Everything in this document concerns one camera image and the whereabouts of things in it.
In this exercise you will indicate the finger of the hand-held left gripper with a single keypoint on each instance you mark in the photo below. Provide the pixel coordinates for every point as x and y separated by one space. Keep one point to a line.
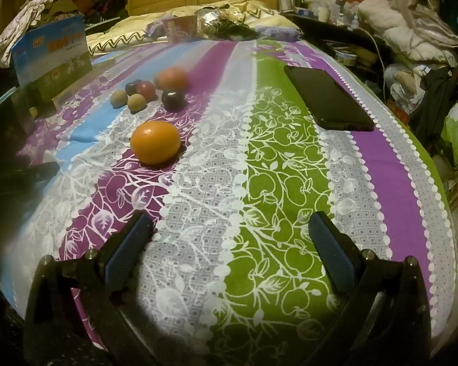
26 174

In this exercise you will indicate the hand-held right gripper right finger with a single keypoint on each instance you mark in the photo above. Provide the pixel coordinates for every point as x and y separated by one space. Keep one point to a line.
334 252

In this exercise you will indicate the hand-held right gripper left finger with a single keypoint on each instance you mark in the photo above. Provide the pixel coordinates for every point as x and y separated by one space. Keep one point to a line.
124 251

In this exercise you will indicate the large orange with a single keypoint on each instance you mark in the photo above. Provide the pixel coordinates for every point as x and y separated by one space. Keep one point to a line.
155 143

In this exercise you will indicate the black carton box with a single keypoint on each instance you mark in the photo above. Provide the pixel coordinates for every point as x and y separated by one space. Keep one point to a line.
7 122

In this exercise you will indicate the striped floral bedsheet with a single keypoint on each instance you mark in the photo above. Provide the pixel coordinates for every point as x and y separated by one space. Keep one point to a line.
274 183

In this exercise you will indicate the brown longan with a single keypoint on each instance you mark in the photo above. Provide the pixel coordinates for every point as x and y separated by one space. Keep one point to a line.
137 103
118 99

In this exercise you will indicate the blue printed carton box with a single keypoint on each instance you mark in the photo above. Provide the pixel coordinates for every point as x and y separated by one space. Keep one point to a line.
49 53

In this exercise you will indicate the small dark plum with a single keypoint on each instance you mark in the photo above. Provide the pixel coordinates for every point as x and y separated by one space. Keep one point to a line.
131 87

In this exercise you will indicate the small red plum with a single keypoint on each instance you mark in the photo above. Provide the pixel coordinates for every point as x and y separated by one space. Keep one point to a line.
148 90

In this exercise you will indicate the black smartphone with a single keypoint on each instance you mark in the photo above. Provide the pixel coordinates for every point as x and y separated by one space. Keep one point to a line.
324 95

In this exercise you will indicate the green plastic bag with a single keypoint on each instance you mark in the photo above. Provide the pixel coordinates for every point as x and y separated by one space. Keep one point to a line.
452 129

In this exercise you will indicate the red apple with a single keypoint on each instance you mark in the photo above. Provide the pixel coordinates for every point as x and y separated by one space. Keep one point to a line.
171 78

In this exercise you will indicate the pile of clothes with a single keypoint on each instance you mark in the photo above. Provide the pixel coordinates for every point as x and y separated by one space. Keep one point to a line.
61 3

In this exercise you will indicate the cream zigzag quilt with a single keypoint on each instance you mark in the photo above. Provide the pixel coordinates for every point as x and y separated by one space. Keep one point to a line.
137 26

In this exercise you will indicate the white plastic container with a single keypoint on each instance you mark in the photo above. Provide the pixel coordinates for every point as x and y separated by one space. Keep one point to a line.
345 59

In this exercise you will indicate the red paper bowl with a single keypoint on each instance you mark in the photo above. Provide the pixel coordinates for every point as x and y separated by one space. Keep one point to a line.
180 28

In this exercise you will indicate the purple tissue packet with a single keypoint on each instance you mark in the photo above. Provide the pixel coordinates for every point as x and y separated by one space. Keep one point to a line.
278 32

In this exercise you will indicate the cluttered dark nightstand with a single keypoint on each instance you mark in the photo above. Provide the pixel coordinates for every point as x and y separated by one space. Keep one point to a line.
311 23

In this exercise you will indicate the heap of bedding and clothes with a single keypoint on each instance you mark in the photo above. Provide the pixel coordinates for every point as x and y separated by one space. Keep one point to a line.
397 26

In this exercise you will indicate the silver plastic bag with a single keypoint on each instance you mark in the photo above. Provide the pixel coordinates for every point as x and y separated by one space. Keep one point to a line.
210 19

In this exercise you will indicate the green leafy bundle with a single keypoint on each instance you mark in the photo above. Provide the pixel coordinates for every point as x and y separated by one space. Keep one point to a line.
232 29

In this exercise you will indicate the white cup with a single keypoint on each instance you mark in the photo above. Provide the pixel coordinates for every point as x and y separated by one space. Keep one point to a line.
286 4

